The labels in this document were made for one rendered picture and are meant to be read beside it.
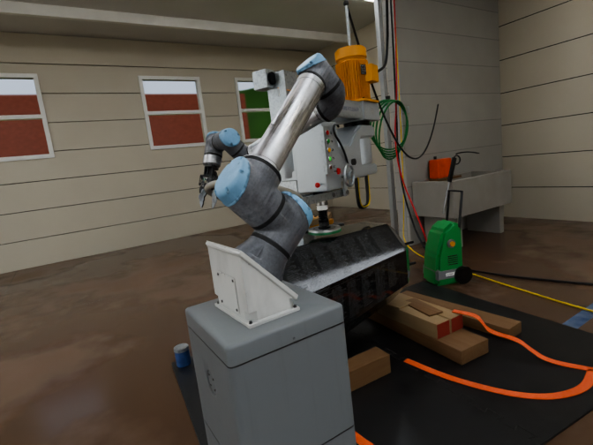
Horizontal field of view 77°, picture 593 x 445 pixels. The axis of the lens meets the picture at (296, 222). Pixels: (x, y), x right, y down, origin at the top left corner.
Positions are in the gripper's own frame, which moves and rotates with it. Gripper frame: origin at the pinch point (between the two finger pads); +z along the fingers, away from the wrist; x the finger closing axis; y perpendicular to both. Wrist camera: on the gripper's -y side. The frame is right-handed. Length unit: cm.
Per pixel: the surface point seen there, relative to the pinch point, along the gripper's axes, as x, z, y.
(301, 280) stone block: 48, 32, -33
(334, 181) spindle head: 63, -31, -47
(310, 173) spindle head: 47, -33, -42
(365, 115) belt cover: 82, -91, -77
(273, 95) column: 8, -119, -109
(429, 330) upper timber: 131, 56, -74
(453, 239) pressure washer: 177, -20, -171
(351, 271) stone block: 77, 24, -49
